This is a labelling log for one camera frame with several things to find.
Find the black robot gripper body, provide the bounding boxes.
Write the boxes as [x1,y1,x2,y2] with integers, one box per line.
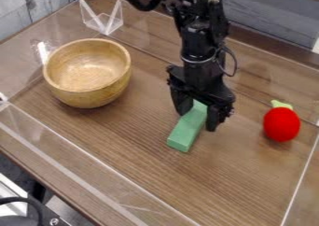
[167,56,235,117]

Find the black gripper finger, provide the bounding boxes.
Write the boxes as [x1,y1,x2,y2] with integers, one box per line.
[206,106,229,132]
[171,88,194,116]

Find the green rectangular block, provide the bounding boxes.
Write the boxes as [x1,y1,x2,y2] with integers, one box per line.
[167,101,207,152]

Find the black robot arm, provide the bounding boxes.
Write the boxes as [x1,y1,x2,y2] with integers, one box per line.
[127,0,235,132]

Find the wooden bowl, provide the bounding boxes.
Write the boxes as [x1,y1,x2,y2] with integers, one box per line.
[43,38,132,108]

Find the clear acrylic tray wall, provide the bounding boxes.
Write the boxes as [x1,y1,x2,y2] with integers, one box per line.
[0,4,319,226]

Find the clear acrylic corner bracket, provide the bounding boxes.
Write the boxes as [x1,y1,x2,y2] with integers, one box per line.
[79,0,123,35]

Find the black metal bracket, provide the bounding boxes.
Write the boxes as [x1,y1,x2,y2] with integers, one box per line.
[27,194,71,226]

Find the black cable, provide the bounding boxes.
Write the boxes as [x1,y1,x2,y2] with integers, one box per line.
[0,196,46,226]

